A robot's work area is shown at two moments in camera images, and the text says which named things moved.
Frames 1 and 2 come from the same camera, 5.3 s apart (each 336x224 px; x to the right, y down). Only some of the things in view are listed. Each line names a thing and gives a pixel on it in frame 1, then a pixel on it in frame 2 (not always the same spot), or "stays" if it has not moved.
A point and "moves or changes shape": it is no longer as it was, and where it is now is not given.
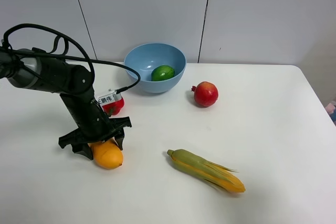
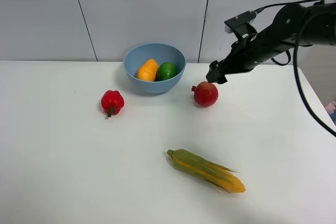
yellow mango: (107, 155) to (147, 70)
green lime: (162, 72) moves or changes shape
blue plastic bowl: (160, 66) stays
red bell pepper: (114, 108) stays
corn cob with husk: (200, 168) stays
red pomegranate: (206, 93) stays
